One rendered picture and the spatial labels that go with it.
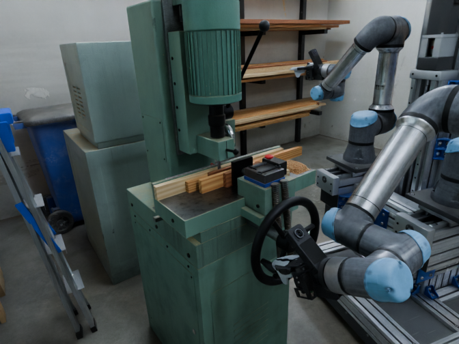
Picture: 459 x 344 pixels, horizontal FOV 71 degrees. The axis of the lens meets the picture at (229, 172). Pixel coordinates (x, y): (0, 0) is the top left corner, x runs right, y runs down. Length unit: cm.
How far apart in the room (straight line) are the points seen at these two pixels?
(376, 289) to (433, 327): 113
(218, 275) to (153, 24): 87
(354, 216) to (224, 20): 65
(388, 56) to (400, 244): 113
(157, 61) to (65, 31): 211
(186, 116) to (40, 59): 221
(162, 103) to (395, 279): 92
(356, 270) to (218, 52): 69
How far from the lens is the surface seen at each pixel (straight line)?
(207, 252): 106
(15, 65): 321
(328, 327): 191
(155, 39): 120
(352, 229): 77
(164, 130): 124
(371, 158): 167
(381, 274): 64
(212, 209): 100
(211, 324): 126
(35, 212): 160
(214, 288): 116
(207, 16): 101
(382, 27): 162
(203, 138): 116
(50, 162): 274
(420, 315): 180
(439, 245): 135
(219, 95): 102
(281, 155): 137
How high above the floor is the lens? 137
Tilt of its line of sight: 22 degrees down
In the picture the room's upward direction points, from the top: 2 degrees counter-clockwise
